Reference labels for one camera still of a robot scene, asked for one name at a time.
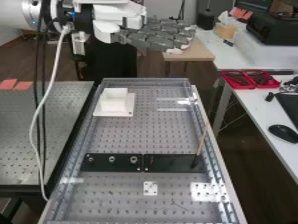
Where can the white desk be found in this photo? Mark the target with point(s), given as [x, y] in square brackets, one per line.
[261, 116]
[248, 56]

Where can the black keyboard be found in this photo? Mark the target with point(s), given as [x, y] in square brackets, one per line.
[290, 108]

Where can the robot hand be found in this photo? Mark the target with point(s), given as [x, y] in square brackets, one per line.
[115, 20]

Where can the small white box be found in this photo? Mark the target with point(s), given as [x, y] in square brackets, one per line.
[115, 101]

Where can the thin stick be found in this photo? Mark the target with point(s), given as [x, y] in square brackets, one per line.
[204, 136]

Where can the black case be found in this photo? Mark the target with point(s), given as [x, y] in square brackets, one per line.
[274, 28]

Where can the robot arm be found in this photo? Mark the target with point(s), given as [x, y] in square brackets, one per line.
[18, 11]

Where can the black plate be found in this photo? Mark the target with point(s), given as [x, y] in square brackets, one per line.
[168, 164]

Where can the clear box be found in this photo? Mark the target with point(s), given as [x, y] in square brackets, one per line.
[147, 133]

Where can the black computer mouse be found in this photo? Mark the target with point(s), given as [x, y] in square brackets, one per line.
[284, 133]

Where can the wooden table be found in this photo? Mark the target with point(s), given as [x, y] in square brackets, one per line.
[190, 53]

